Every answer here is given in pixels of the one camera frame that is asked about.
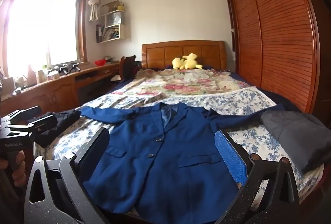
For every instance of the pink bottle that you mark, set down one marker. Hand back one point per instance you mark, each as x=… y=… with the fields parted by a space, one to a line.
x=31 y=76

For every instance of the grey garment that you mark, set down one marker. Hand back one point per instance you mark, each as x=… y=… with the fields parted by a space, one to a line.
x=292 y=133

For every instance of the person's left hand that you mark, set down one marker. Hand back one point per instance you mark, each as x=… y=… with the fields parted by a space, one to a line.
x=19 y=164

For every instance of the white tied curtain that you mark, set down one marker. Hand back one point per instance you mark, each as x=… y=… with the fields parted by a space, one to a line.
x=94 y=4

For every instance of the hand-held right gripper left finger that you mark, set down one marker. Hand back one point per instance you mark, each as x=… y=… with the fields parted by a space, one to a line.
x=90 y=151

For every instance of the yellow plush toy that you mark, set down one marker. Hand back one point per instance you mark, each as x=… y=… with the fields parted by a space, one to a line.
x=186 y=62

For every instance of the blue suit jacket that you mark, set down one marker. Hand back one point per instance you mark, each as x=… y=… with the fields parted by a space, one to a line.
x=165 y=162

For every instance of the wooden headboard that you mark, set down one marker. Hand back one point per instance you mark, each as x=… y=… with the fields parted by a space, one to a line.
x=160 y=54

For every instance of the bed with floral sheets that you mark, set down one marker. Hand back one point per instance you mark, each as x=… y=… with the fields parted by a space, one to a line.
x=248 y=102

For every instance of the red basket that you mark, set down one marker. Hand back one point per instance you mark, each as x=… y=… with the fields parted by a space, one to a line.
x=100 y=62

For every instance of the wooden framed window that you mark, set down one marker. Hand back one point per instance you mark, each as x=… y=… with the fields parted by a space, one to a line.
x=38 y=27

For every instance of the pink floral blanket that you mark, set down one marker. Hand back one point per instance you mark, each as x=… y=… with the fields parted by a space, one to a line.
x=181 y=84

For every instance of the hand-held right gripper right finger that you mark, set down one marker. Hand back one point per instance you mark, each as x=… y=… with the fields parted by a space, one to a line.
x=230 y=156

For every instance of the black garment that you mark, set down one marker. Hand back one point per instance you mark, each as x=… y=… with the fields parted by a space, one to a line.
x=64 y=118

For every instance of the wooden chair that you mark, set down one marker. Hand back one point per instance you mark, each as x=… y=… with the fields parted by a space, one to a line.
x=128 y=66

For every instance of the wooden desk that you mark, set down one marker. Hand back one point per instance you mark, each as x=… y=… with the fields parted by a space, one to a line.
x=59 y=89

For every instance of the white wall shelf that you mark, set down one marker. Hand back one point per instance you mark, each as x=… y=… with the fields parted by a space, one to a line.
x=121 y=31

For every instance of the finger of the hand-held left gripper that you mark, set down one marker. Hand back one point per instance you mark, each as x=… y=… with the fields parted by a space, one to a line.
x=45 y=123
x=25 y=111

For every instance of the wooden slatted wardrobe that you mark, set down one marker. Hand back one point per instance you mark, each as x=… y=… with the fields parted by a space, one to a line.
x=279 y=32

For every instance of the black tool on desk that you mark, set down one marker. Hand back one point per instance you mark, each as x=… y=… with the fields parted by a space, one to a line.
x=67 y=68

